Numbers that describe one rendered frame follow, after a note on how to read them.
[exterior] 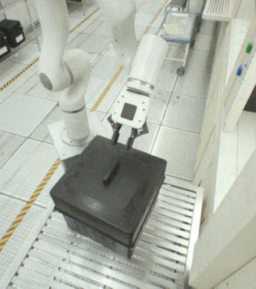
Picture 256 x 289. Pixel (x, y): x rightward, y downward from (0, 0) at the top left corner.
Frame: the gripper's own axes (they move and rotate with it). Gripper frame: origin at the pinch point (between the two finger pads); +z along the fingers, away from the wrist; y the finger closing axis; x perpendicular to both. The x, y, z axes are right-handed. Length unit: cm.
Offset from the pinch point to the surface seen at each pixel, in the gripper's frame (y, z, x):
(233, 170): 37, -1, 35
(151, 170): 10.7, 6.4, 6.7
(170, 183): 15.6, 13.6, 35.1
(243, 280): 37.8, 14.5, -19.8
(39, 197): -80, 73, 83
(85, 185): -5.7, 16.6, -3.8
